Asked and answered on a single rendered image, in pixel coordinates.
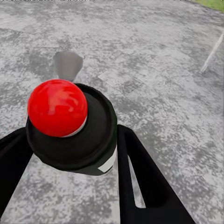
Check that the insectifuge atomizer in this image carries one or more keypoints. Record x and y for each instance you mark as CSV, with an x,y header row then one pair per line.
x,y
70,126

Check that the garden chair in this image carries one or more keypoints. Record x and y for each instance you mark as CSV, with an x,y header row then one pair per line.
x,y
213,52

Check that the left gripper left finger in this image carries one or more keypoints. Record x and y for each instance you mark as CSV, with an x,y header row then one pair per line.
x,y
15,153

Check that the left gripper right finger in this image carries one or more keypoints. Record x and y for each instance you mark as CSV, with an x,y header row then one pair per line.
x,y
162,204

